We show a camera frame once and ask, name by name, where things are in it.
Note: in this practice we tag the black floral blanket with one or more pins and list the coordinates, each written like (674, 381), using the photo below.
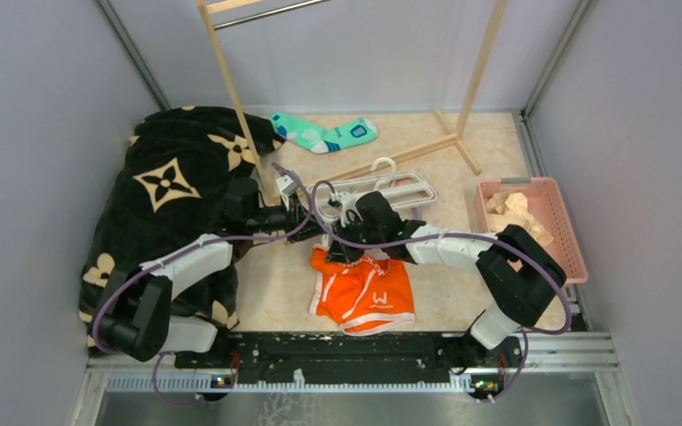
(175, 173)

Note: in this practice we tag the orange underwear white trim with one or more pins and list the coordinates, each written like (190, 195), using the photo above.
(364, 298)

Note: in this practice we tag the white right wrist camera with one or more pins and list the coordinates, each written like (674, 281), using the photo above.
(345, 204)

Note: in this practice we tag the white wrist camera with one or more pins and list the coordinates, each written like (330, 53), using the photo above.
(287, 184)
(345, 204)

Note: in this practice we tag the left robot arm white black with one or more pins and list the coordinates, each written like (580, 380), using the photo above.
(134, 315)

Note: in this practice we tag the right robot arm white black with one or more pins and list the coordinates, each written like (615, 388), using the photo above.
(521, 276)

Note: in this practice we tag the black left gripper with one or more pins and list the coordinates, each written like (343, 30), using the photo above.
(302, 224)

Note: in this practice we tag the beige cloth in basket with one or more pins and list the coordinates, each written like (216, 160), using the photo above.
(511, 208)

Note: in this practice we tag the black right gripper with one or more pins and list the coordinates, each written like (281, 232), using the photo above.
(340, 251)

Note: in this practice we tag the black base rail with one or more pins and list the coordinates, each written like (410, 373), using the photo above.
(393, 362)

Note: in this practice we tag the white plastic clip hanger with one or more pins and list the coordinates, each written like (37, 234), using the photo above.
(402, 189)

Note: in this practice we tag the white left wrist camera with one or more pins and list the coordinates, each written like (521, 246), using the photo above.
(287, 184)

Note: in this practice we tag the pink perforated plastic basket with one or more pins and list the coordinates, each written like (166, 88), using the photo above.
(546, 204)

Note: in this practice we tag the green patterned sock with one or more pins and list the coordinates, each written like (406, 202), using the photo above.
(320, 140)

